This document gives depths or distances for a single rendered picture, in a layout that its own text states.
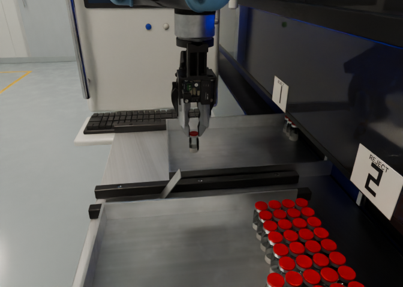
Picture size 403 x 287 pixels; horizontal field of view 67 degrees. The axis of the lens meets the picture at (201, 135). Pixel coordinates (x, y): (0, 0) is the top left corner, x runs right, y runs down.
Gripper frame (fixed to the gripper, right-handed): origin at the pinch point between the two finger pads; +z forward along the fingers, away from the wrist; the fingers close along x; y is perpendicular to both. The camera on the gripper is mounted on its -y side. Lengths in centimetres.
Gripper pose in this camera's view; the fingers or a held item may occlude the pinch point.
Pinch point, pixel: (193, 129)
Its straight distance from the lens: 68.1
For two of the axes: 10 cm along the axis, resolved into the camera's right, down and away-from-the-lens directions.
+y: 1.3, 4.4, -8.9
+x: 9.9, -0.4, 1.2
